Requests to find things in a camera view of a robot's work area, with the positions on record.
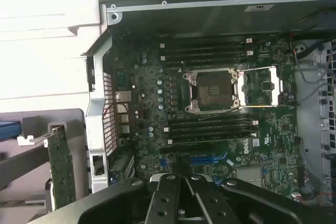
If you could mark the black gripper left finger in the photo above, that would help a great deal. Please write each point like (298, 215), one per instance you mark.
(105, 208)

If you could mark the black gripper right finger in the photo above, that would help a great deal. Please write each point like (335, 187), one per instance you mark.
(262, 203)

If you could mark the silver chipset heatsink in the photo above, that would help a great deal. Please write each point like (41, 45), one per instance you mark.
(249, 174)

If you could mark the grey parts rack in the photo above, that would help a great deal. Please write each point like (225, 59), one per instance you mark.
(78, 134)

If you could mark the green motherboard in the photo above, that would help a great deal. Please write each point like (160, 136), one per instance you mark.
(210, 134)

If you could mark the black RAM slot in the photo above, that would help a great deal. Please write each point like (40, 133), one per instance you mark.
(210, 122)
(183, 139)
(204, 48)
(204, 62)
(210, 128)
(204, 42)
(210, 134)
(204, 54)

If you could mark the silver perforated drive cage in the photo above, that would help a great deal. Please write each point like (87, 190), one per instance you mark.
(315, 129)

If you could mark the black expansion slot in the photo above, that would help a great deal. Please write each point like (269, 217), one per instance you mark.
(183, 150)

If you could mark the thin metal locking lever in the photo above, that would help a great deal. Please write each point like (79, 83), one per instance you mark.
(262, 106)
(257, 69)

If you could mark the hard disk in blue caddy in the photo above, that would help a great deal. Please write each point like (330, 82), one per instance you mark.
(10, 127)

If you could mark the CPU socket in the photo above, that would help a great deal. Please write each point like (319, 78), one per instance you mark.
(210, 87)

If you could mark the metal socket cover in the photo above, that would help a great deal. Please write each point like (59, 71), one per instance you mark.
(274, 74)

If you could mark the open black PC case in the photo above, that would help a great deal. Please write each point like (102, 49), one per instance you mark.
(210, 16)

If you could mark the small white case sticker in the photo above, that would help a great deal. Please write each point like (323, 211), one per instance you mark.
(258, 8)

